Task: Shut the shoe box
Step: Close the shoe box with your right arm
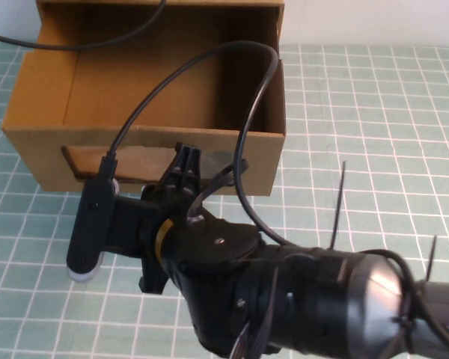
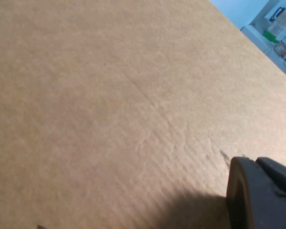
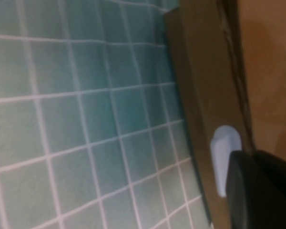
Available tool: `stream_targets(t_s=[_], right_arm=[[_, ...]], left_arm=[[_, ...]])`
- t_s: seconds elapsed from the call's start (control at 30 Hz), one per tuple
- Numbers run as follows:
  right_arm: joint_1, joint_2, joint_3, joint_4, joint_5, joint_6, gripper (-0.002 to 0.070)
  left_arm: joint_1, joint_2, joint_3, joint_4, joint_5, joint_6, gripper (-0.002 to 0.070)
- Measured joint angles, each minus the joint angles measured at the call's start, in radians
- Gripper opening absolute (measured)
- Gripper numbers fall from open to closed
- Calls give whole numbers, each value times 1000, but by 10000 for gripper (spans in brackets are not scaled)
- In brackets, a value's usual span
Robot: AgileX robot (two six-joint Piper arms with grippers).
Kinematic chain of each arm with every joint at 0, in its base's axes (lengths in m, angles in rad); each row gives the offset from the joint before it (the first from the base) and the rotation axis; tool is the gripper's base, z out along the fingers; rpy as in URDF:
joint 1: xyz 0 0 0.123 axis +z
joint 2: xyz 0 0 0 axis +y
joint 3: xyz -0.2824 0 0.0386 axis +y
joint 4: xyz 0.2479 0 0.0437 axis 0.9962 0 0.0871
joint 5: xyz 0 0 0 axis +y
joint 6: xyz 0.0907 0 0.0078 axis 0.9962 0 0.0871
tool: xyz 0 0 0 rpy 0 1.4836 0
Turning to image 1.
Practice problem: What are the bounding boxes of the thin black zip tie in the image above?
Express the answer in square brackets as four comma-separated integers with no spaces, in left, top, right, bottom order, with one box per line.
[424,234,438,282]
[329,159,348,248]

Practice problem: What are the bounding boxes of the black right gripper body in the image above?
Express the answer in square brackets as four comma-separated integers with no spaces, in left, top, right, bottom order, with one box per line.
[137,182,211,297]

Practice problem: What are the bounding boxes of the cardboard shoe box sleeve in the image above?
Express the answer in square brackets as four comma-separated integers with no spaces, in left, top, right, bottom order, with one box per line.
[36,0,287,64]

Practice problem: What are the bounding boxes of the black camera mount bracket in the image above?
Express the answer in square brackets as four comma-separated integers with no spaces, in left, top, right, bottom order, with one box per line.
[111,194,144,260]

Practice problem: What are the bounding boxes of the cardboard drawer with window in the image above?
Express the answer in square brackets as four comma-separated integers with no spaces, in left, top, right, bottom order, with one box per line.
[1,40,287,198]

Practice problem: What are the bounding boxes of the flat black strap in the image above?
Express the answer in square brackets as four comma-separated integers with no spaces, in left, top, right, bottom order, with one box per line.
[189,159,250,220]

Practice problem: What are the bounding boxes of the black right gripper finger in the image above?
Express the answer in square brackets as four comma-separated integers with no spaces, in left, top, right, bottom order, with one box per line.
[163,143,192,196]
[189,144,206,196]

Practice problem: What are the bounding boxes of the black hanging cable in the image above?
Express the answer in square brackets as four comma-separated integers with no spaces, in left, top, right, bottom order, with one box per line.
[0,0,168,52]

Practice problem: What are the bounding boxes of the black camera cable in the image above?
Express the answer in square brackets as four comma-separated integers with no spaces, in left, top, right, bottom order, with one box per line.
[99,40,449,356]

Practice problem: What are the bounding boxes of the black oblong wrist camera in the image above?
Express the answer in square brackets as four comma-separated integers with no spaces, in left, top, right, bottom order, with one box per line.
[65,174,120,283]

